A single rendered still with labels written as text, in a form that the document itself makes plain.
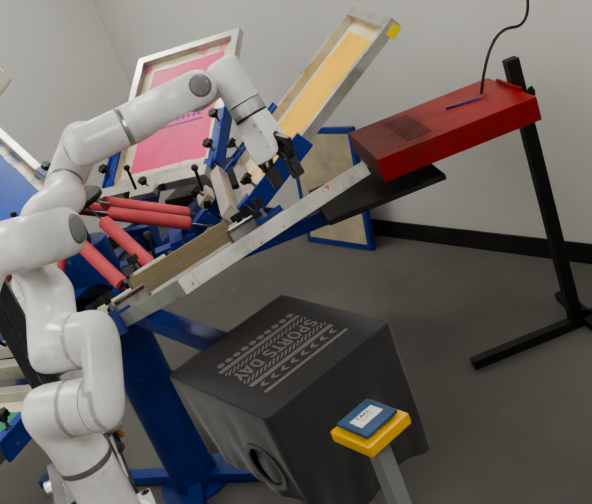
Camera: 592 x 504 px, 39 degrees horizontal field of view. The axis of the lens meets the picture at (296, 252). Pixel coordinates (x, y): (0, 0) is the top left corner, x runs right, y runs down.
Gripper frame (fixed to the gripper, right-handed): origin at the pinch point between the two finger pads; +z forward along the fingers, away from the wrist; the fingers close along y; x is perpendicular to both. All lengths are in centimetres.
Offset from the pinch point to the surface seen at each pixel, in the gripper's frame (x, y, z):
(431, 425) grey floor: 70, -118, 120
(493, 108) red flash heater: 127, -65, 22
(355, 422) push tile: -15, -3, 54
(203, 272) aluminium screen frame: -23.1, -12.4, 8.6
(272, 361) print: -5, -47, 42
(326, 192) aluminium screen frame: 15.0, -12.9, 8.8
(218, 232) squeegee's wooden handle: 13, -73, 7
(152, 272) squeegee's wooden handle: -12, -73, 7
